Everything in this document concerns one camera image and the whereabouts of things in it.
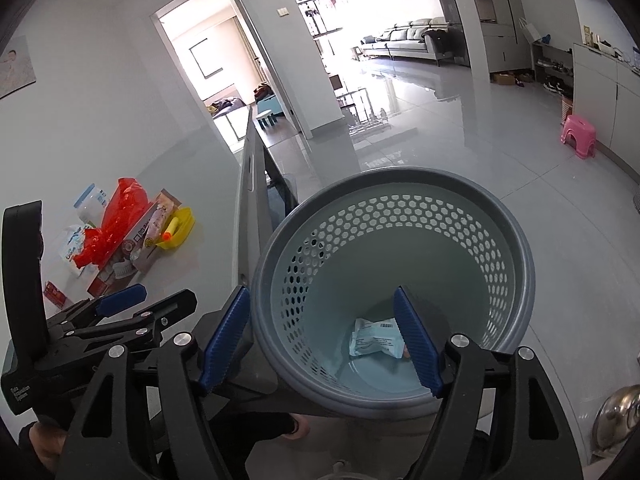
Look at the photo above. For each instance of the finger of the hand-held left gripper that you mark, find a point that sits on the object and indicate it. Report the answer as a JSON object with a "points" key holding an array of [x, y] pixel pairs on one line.
{"points": [[122, 296], [160, 310]]}

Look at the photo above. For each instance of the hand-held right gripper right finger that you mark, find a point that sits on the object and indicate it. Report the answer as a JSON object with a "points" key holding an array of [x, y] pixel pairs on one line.
{"points": [[417, 345]]}

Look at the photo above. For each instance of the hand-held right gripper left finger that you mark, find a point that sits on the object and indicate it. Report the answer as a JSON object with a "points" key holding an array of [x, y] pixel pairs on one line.
{"points": [[225, 340]]}

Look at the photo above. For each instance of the light blue plastic packet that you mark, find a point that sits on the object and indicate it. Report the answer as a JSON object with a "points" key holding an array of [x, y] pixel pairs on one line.
{"points": [[372, 340]]}

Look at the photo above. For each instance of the red plastic bag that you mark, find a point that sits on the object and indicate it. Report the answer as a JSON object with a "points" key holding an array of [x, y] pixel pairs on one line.
{"points": [[117, 215]]}

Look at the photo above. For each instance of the grey perforated plastic basket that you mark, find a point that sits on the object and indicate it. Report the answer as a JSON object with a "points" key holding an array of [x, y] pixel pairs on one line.
{"points": [[450, 260]]}

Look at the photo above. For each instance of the person's left hand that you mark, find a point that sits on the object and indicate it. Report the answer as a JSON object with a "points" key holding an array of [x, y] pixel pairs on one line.
{"points": [[46, 445]]}

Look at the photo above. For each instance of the flat red cardboard box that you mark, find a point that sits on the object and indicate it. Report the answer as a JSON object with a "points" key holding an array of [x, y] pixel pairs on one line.
{"points": [[100, 282]]}

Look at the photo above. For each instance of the white brush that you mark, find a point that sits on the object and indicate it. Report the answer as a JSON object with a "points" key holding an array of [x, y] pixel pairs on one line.
{"points": [[123, 269]]}

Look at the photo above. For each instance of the white and blue packet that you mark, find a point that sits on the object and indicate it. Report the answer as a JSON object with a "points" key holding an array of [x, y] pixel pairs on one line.
{"points": [[72, 250]]}

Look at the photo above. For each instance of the small red box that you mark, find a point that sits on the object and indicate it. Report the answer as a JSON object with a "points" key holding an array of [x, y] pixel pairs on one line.
{"points": [[54, 293]]}

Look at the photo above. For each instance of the yellow foam dart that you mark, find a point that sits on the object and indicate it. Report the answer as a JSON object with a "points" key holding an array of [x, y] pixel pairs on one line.
{"points": [[170, 230]]}

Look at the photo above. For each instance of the yellow plastic container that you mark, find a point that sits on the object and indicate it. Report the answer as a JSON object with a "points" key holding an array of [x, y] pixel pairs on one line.
{"points": [[185, 222]]}

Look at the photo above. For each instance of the white jar with blue lid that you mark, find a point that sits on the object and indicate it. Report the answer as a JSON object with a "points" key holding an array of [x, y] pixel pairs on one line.
{"points": [[90, 207]]}

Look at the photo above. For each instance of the steel pot lid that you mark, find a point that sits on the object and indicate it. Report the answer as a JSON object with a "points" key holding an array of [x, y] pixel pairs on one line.
{"points": [[617, 415]]}

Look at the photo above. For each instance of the bed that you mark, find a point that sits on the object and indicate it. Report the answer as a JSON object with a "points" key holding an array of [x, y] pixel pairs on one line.
{"points": [[227, 107]]}

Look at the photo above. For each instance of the small teal table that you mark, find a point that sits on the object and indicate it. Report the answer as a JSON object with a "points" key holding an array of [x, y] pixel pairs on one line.
{"points": [[267, 117]]}

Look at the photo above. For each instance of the pile of clothes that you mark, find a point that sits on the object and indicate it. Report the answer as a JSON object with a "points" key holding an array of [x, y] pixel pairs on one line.
{"points": [[262, 92]]}

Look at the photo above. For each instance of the small dark side table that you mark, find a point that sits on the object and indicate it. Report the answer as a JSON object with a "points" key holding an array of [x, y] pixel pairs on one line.
{"points": [[350, 92]]}

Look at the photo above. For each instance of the pink plastic stool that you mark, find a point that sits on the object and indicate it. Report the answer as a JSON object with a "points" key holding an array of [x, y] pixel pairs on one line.
{"points": [[579, 132]]}

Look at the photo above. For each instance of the pink basket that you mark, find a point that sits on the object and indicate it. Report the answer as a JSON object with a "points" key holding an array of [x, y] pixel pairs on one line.
{"points": [[567, 107]]}

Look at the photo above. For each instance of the grey sofa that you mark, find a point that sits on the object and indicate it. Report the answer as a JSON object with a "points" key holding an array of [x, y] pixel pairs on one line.
{"points": [[405, 40]]}

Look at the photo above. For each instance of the white sideboard cabinet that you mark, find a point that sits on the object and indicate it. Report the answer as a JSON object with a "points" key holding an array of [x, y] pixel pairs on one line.
{"points": [[600, 100]]}

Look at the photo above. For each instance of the shoe rack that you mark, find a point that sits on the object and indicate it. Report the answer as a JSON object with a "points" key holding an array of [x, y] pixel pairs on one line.
{"points": [[550, 67]]}

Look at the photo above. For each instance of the tall white cabinet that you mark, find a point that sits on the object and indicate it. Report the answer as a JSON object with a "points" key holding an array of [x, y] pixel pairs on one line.
{"points": [[500, 35]]}

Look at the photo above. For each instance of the white paper bag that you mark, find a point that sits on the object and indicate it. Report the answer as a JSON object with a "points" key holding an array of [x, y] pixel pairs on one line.
{"points": [[529, 30]]}

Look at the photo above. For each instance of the clothes drying rack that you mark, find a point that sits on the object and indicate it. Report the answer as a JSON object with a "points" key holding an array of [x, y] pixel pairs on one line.
{"points": [[320, 15]]}

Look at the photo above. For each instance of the dark tall cabinet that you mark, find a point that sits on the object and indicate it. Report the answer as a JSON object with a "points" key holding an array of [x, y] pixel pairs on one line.
{"points": [[446, 0]]}

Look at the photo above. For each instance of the wall poster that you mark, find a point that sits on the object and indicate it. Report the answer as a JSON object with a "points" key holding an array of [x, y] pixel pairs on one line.
{"points": [[15, 67]]}

